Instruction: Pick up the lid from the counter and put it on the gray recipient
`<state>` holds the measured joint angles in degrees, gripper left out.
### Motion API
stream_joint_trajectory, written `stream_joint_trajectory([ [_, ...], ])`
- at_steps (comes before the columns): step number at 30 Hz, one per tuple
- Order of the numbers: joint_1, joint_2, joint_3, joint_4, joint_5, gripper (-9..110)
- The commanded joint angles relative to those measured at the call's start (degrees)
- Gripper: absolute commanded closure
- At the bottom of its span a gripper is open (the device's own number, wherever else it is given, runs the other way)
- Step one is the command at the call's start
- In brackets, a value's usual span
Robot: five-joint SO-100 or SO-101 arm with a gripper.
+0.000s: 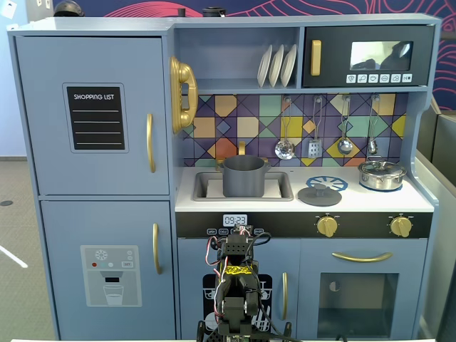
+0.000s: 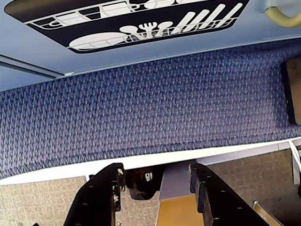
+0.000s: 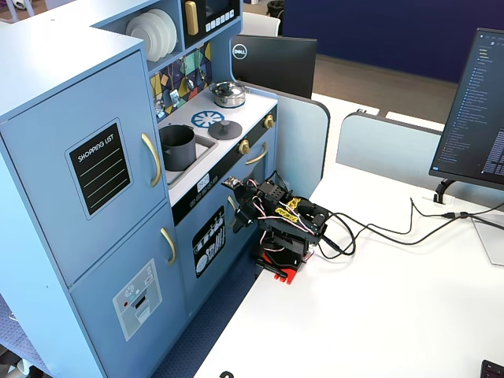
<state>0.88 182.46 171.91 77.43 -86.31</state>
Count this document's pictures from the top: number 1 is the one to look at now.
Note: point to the black shopping list chalkboard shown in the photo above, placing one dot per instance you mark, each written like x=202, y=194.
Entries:
x=95, y=117

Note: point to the steel slotted spatula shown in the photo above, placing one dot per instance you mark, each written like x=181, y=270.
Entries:
x=315, y=149

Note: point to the black helmet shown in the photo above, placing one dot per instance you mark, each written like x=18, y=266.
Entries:
x=68, y=9

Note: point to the small steel hanging utensil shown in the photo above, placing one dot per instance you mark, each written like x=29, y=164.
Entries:
x=372, y=146

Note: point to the blue fridge door with chalkboard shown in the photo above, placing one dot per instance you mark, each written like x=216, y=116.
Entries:
x=46, y=107

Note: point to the white toy plate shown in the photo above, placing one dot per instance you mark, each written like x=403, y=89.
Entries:
x=263, y=67
x=289, y=66
x=276, y=66

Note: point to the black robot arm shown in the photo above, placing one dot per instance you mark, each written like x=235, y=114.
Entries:
x=235, y=303

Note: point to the steel pot lid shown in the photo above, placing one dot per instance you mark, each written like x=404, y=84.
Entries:
x=381, y=166

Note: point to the small black cylinder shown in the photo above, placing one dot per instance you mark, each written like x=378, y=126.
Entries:
x=181, y=12

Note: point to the gray toy pot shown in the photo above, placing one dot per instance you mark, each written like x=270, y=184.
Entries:
x=244, y=181

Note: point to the blue fridge door with dispenser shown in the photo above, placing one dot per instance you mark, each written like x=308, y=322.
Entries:
x=64, y=224

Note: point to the gold toy telephone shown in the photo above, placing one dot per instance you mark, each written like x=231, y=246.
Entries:
x=185, y=75

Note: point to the gray round lid with knob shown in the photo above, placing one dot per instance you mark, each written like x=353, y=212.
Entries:
x=318, y=197

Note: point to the gold stove knob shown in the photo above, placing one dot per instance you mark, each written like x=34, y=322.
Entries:
x=401, y=226
x=327, y=226

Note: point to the blue toy play kitchen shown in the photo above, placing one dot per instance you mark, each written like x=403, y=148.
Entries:
x=107, y=26

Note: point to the steel ladle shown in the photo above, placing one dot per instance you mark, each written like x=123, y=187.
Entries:
x=345, y=146

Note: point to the black toy microwave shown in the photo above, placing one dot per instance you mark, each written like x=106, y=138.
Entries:
x=335, y=57

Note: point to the steel slotted spoon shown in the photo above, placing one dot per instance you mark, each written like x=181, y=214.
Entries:
x=284, y=149

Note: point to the blue dishwasher door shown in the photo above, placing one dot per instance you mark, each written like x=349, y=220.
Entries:
x=192, y=260

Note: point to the blue oven door with window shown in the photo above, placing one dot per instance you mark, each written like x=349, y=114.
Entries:
x=310, y=292

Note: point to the shiny steel pot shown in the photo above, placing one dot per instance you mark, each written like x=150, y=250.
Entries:
x=379, y=181

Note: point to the black round object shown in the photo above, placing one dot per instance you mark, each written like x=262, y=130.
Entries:
x=213, y=12

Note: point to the digital clock display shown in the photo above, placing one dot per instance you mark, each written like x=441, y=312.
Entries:
x=235, y=220

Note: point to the gray toy sink basin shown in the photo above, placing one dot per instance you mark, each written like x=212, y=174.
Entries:
x=285, y=185

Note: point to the gold toy faucet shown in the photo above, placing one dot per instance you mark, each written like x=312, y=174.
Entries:
x=242, y=147

